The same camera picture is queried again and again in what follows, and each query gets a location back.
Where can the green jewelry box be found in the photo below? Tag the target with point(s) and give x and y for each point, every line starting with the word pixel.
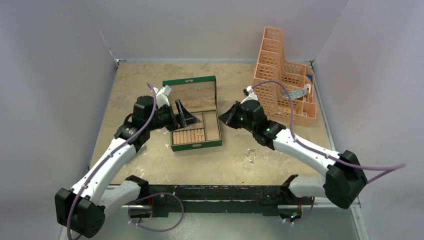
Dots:
pixel 198 97

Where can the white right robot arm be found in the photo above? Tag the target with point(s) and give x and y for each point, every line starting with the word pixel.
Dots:
pixel 343 177

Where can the blue item in organizer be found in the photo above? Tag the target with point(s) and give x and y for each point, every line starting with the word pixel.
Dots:
pixel 296 94

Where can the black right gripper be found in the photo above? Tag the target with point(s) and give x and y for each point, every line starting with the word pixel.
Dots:
pixel 228 118

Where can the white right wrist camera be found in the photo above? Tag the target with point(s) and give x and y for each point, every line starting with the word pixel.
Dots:
pixel 249 94

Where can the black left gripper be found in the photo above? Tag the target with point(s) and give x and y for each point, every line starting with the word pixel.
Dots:
pixel 187 119

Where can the peach plastic file organizer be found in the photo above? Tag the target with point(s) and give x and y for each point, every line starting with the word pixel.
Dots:
pixel 274 74

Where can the silver jewelry piece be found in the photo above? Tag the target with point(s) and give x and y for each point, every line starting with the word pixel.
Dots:
pixel 251 155

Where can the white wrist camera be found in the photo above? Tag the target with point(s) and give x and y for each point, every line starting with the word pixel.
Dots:
pixel 249 94
pixel 162 96

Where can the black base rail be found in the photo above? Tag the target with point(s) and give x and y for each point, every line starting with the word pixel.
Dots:
pixel 162 199

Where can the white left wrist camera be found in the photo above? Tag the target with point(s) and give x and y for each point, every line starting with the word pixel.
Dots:
pixel 162 96

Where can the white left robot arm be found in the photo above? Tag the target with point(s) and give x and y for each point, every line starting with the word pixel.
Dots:
pixel 83 208

